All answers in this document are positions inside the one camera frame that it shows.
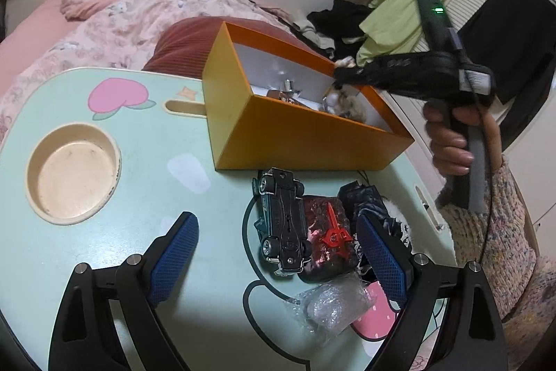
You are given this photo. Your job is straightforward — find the red-brown corduroy pillow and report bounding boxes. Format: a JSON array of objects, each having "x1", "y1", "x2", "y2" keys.
[{"x1": 143, "y1": 17, "x2": 335, "y2": 80}]

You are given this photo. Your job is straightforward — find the silver metal trinket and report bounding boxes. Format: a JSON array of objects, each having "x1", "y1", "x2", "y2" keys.
[{"x1": 276, "y1": 78, "x2": 305, "y2": 100}]

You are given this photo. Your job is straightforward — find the beige garment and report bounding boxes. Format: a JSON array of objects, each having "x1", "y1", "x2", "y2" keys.
[{"x1": 293, "y1": 10, "x2": 337, "y2": 54}]

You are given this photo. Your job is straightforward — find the orange cardboard box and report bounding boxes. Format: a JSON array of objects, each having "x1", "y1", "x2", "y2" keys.
[{"x1": 202, "y1": 21, "x2": 415, "y2": 172}]

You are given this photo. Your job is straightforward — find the bubble wrap packet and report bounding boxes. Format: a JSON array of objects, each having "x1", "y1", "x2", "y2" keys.
[{"x1": 282, "y1": 271, "x2": 378, "y2": 334}]

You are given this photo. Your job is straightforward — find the person's right forearm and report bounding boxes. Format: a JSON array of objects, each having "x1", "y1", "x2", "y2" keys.
[{"x1": 435, "y1": 156, "x2": 540, "y2": 371}]

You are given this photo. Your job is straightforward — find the white fur pompom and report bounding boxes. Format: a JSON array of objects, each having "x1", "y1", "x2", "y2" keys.
[{"x1": 382, "y1": 199, "x2": 413, "y2": 250}]

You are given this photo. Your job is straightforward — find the black toy car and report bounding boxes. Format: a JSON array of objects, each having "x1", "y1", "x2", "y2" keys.
[{"x1": 252, "y1": 168, "x2": 313, "y2": 277}]

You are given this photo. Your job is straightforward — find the black hanging garment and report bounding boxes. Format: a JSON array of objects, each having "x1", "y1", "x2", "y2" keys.
[{"x1": 458, "y1": 0, "x2": 556, "y2": 106}]

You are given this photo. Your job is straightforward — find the brown fur plush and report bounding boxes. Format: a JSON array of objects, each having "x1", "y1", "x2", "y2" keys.
[{"x1": 324, "y1": 86, "x2": 370, "y2": 122}]

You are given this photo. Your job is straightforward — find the pink floral blanket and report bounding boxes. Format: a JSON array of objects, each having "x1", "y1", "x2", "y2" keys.
[{"x1": 0, "y1": 0, "x2": 305, "y2": 128}]

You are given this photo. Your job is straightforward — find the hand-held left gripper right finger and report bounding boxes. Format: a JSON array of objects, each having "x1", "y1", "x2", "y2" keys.
[{"x1": 355, "y1": 212, "x2": 509, "y2": 371}]

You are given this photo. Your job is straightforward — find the person's right hand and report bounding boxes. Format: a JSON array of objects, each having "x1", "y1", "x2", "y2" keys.
[{"x1": 423, "y1": 99, "x2": 505, "y2": 180}]

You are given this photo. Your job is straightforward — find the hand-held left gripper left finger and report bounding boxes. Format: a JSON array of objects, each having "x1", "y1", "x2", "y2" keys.
[{"x1": 48, "y1": 211, "x2": 201, "y2": 371}]

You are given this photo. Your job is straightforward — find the dark case with red emblem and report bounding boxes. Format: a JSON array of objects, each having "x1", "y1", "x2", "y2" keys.
[{"x1": 300, "y1": 194, "x2": 361, "y2": 285}]

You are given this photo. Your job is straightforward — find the black lace cloth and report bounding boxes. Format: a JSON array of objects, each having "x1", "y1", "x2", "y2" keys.
[{"x1": 339, "y1": 181, "x2": 413, "y2": 280}]

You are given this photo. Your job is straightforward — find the black clothes pile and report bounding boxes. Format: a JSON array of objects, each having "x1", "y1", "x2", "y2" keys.
[{"x1": 306, "y1": 0, "x2": 374, "y2": 59}]

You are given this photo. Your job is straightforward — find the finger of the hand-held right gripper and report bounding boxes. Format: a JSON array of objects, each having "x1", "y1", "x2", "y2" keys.
[{"x1": 332, "y1": 64, "x2": 370, "y2": 88}]

